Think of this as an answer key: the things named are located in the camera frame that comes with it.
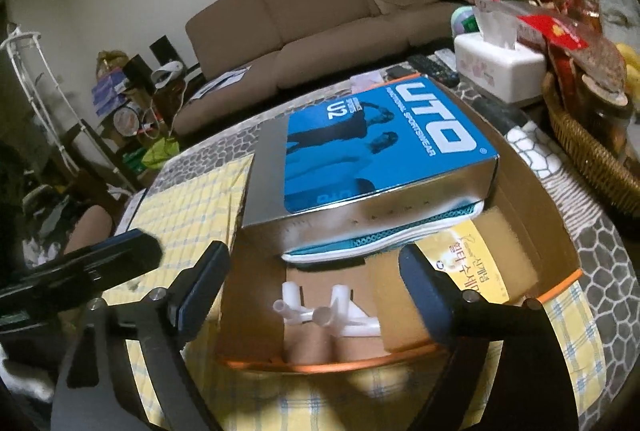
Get papers on sofa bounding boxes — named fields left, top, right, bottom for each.
left=190, top=68, right=251, bottom=99

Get black remote control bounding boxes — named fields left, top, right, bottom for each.
left=407, top=56, right=458, bottom=86

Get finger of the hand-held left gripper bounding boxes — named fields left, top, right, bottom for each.
left=55, top=231, right=164, bottom=294

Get round white disc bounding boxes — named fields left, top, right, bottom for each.
left=112, top=106, right=141, bottom=134

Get glass jar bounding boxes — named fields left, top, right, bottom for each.
left=580, top=76, right=633, bottom=156

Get silver box with blue print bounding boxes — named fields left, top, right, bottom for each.
left=241, top=75, right=501, bottom=257

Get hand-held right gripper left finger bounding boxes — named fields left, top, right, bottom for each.
left=50, top=241, right=232, bottom=431

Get white headset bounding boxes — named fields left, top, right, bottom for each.
left=152, top=61, right=186, bottom=89

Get orange cardboard box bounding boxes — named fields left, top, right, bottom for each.
left=215, top=73, right=583, bottom=369

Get pile of white plastic connectors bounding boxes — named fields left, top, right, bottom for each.
left=270, top=283, right=382, bottom=339

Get green bag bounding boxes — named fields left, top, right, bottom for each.
left=142, top=136, right=181, bottom=172

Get blue zip pouch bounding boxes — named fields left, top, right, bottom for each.
left=281, top=203, right=486, bottom=267

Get brown chair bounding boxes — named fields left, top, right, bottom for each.
left=62, top=206, right=116, bottom=257

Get yellow checked tablecloth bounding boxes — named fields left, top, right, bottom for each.
left=102, top=156, right=608, bottom=431

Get stack of blue boxes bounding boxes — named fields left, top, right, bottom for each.
left=92, top=68, right=126, bottom=116

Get red envelope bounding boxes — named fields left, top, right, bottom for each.
left=517, top=11, right=591, bottom=56

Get brown sofa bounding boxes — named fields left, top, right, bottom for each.
left=170, top=0, right=481, bottom=136

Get pale round container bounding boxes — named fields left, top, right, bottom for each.
left=452, top=6, right=481, bottom=36

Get white pole rack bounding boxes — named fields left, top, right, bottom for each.
left=0, top=23, right=138, bottom=192

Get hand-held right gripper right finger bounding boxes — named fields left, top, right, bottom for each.
left=398, top=243, right=581, bottom=431

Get wicker basket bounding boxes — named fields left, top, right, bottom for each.
left=542, top=71, right=640, bottom=214

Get white tissue box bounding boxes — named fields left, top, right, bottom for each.
left=454, top=3, right=546, bottom=104

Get pale paper sheet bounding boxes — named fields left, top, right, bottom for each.
left=350, top=71, right=396, bottom=92

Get black speaker box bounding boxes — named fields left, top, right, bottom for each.
left=150, top=36, right=178, bottom=64
left=122, top=56, right=153, bottom=84

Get yellow fruit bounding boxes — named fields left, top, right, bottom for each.
left=612, top=41, right=640, bottom=92

